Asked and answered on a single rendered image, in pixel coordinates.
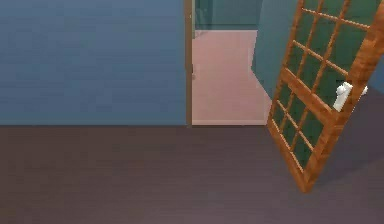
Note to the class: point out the brown door frame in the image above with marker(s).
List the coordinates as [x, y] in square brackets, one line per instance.
[188, 66]

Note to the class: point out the wooden glazed room door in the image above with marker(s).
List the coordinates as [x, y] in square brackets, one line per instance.
[333, 126]

